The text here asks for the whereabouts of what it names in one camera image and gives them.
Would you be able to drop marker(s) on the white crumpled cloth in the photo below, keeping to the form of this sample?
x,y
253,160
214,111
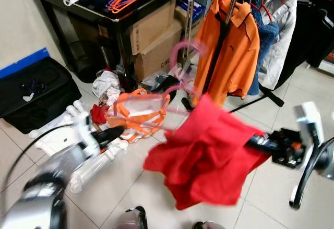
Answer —
x,y
107,85

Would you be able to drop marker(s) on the black plastic bag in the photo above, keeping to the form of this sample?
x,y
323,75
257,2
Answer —
x,y
166,83

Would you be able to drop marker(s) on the red jersey navy tan trim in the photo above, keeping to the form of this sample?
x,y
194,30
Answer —
x,y
209,156

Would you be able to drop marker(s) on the orange polo shirt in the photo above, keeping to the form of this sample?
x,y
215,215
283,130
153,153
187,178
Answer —
x,y
237,51

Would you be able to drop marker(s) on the grey robot right foot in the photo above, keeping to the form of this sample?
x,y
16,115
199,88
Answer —
x,y
209,225

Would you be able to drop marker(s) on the small red cloth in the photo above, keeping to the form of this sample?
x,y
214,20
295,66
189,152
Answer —
x,y
99,114

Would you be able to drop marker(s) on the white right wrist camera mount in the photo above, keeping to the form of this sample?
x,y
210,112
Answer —
x,y
308,119

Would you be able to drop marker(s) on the printed brown cardboard box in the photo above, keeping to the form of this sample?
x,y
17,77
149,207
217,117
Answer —
x,y
162,57

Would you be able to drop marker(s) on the plain brown cardboard box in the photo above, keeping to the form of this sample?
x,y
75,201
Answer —
x,y
154,25

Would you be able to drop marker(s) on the black fabric bag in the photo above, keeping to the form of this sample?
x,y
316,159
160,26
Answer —
x,y
31,109

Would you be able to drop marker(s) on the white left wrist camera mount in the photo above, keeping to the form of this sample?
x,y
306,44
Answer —
x,y
83,130

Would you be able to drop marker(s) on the orange white shopping bag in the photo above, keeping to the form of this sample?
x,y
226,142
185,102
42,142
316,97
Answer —
x,y
116,118

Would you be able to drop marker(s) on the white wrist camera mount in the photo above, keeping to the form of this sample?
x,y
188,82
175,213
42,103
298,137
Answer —
x,y
308,119
83,130

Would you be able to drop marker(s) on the white cotton top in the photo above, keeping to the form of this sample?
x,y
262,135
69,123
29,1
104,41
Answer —
x,y
284,36

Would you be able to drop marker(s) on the chrome upright pole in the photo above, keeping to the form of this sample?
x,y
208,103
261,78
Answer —
x,y
189,20

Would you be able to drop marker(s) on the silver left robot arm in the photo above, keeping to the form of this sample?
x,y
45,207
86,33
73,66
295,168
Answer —
x,y
42,187

